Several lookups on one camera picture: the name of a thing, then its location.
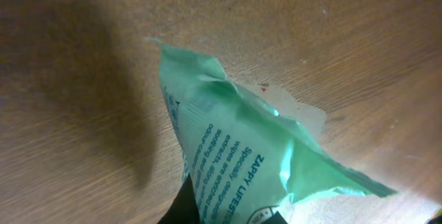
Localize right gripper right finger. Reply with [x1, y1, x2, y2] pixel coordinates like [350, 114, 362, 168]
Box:
[264, 212, 288, 224]

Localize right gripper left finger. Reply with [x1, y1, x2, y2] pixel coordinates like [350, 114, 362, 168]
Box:
[157, 176, 200, 224]

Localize mint green wipes pack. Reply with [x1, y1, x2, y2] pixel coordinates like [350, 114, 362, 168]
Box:
[159, 43, 394, 223]

